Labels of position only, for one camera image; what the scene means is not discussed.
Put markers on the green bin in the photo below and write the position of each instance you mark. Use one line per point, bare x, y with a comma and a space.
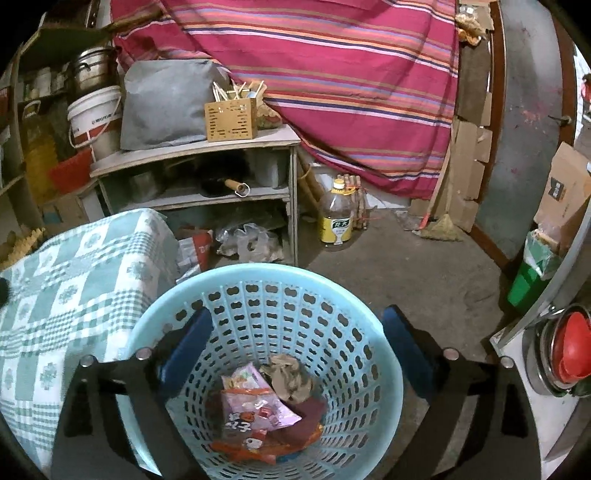
526, 281

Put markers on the dried yellow bundle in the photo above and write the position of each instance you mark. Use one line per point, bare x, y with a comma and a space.
468, 25

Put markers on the white plastic bucket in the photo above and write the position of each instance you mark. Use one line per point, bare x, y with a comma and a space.
94, 122

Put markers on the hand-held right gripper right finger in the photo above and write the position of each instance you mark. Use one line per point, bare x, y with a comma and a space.
408, 353

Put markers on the yellow ridged item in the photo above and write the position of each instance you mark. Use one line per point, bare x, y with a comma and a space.
21, 247

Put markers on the yellow oil jug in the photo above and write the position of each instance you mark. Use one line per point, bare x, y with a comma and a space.
42, 157

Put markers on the red striped cloth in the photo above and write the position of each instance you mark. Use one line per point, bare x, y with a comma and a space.
323, 83

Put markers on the pink snack packet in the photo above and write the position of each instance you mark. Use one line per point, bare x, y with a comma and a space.
251, 397

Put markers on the orange snack packet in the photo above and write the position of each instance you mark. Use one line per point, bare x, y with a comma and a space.
251, 450

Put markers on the grey door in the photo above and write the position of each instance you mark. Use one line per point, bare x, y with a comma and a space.
526, 115

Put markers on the cardboard box with blue label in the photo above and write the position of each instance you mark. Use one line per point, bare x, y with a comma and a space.
64, 210

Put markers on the white appliance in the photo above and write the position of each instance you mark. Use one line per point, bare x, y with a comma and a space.
558, 429

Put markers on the bamboo chopstick holder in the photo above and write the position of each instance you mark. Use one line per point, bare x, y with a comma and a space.
231, 121

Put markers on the open cardboard box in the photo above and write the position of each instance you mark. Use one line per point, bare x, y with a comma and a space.
565, 184

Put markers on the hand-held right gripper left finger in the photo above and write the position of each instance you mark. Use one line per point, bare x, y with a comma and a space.
184, 353

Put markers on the light blue plastic basket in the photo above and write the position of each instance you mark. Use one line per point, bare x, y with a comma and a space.
295, 295

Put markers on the wooden shelf cabinet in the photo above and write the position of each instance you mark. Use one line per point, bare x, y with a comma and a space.
194, 150

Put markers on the maroon wrapper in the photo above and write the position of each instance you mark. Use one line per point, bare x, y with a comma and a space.
307, 417

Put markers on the straw broom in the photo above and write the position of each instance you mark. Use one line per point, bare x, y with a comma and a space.
443, 228

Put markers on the red plastic scoop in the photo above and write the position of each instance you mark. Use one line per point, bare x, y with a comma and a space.
575, 346

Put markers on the red and white packet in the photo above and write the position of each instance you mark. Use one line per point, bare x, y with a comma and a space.
196, 251

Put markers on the small snack bag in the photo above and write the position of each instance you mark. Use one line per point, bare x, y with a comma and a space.
268, 117

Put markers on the brown paper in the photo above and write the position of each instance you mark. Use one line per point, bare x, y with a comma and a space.
288, 376

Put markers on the flattened cardboard sheets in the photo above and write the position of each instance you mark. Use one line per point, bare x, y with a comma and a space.
468, 161

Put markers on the grey metal container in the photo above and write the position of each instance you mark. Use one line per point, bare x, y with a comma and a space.
272, 170

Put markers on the green checkered tablecloth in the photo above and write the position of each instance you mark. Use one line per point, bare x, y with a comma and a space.
69, 286

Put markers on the small metal pot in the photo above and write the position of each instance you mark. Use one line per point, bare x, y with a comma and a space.
144, 187

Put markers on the bundle of wooden sticks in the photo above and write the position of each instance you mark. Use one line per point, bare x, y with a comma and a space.
360, 203

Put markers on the crumpled clear plastic bags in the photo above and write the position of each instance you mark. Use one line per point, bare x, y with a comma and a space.
249, 242

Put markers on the clear oil bottle yellow label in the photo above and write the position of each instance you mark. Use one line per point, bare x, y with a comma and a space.
337, 217

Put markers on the grey fabric bag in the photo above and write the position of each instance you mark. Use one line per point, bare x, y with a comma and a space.
166, 106

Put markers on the red plastic crate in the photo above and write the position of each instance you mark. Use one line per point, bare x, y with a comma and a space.
71, 173

